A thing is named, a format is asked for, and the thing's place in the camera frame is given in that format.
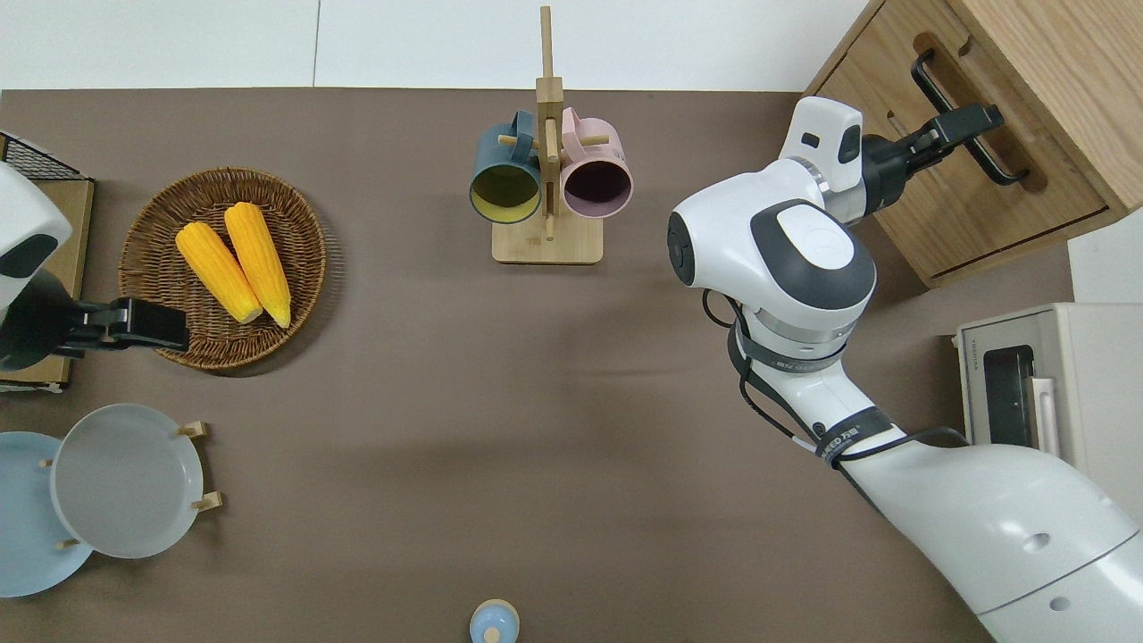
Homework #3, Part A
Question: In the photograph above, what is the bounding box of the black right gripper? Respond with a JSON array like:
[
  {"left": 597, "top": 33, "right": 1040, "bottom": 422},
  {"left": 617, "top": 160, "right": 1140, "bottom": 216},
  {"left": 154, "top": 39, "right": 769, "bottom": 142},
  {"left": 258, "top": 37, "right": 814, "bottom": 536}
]
[{"left": 862, "top": 104, "right": 1006, "bottom": 217}]

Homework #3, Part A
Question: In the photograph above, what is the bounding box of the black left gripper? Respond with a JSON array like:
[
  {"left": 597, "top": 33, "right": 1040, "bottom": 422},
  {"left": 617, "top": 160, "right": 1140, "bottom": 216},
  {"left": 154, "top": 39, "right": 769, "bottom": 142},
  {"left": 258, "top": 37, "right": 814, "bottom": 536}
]
[{"left": 0, "top": 271, "right": 191, "bottom": 372}]

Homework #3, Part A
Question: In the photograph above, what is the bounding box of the black metal drawer handle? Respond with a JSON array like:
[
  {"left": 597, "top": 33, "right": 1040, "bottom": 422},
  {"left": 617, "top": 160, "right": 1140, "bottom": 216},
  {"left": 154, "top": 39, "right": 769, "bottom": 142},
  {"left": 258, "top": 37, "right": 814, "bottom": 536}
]
[{"left": 910, "top": 49, "right": 1030, "bottom": 187}]

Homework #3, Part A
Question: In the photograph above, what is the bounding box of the light wooden drawer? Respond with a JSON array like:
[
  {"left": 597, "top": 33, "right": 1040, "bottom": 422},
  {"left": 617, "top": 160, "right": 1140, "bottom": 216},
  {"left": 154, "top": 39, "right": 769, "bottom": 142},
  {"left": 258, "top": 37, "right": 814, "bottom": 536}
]
[{"left": 830, "top": 0, "right": 1115, "bottom": 273}]

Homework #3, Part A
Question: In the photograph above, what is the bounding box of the yellow corn cob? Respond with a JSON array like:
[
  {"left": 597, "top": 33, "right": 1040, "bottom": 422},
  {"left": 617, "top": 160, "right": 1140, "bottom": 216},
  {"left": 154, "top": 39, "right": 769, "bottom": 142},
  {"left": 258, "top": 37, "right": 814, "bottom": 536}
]
[
  {"left": 223, "top": 202, "right": 293, "bottom": 330},
  {"left": 175, "top": 221, "right": 265, "bottom": 324}
]

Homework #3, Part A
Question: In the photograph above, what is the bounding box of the round wicker basket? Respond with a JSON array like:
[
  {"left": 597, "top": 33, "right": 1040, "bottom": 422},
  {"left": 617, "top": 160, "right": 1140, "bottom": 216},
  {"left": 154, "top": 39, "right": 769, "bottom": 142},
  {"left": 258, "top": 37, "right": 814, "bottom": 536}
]
[{"left": 119, "top": 167, "right": 328, "bottom": 372}]

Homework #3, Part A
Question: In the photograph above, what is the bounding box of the light wooden cabinet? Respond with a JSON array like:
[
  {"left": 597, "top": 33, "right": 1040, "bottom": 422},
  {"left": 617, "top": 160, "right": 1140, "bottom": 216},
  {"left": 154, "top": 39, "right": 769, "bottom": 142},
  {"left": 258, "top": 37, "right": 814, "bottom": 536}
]
[{"left": 804, "top": 0, "right": 1143, "bottom": 289}]

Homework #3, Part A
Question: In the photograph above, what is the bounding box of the grey plate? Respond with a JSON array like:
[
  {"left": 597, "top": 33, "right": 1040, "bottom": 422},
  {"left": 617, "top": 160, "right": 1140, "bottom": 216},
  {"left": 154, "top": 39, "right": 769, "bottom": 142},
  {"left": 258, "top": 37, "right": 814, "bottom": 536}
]
[{"left": 50, "top": 404, "right": 205, "bottom": 560}]

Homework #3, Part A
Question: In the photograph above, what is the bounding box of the wooden plate rack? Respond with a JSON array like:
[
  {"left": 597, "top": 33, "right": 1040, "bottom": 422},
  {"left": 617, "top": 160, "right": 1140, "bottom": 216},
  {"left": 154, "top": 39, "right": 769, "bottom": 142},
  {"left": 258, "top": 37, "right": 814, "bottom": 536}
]
[{"left": 36, "top": 420, "right": 224, "bottom": 551}]

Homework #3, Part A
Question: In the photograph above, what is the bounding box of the light blue plate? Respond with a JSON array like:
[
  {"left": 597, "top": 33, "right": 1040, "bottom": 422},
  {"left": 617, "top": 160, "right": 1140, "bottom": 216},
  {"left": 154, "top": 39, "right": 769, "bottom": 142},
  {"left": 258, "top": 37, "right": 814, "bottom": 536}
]
[{"left": 0, "top": 431, "right": 96, "bottom": 598}]

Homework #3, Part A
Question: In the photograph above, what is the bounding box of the white toaster oven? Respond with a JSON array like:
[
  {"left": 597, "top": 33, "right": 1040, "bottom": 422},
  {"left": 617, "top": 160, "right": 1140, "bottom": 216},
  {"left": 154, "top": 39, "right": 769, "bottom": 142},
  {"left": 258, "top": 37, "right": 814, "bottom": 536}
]
[{"left": 954, "top": 302, "right": 1143, "bottom": 528}]

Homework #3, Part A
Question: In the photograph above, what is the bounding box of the brown table mat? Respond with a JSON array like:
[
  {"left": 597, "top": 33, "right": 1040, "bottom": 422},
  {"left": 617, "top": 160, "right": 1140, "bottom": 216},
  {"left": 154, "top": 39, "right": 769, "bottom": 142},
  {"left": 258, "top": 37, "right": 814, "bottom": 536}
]
[{"left": 0, "top": 88, "right": 1074, "bottom": 643}]

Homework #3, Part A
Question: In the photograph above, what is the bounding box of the pink mug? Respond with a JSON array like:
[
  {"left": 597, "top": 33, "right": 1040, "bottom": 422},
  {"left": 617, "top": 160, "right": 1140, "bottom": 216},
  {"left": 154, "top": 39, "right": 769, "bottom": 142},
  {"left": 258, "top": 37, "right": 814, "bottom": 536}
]
[{"left": 560, "top": 107, "right": 634, "bottom": 220}]

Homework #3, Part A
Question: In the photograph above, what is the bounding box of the dark blue mug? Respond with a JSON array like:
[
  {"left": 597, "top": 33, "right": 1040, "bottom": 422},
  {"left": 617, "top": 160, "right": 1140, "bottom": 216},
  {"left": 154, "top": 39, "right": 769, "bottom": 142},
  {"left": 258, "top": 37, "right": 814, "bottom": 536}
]
[{"left": 470, "top": 110, "right": 544, "bottom": 225}]

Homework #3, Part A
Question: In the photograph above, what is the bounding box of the bamboo mug rack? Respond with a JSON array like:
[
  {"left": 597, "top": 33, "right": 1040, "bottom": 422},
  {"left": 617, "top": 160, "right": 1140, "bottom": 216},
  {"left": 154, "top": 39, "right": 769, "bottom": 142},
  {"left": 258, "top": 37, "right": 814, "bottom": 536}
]
[{"left": 492, "top": 6, "right": 612, "bottom": 265}]

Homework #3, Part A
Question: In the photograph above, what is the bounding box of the small light blue jar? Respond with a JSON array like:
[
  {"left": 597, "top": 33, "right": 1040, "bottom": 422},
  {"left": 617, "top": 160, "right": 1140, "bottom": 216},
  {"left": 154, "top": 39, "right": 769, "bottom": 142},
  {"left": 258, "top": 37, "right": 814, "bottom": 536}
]
[{"left": 470, "top": 599, "right": 521, "bottom": 643}]

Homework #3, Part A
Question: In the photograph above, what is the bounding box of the wire and wood shelf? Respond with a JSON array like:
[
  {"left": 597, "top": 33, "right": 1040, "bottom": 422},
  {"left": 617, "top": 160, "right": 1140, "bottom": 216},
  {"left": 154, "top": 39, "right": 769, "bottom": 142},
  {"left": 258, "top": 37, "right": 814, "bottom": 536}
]
[{"left": 0, "top": 132, "right": 96, "bottom": 394}]

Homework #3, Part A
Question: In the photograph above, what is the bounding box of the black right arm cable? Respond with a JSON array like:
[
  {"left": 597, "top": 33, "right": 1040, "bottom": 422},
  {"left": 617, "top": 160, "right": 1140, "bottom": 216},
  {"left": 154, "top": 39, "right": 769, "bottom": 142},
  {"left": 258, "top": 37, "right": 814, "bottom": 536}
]
[{"left": 701, "top": 286, "right": 971, "bottom": 503}]

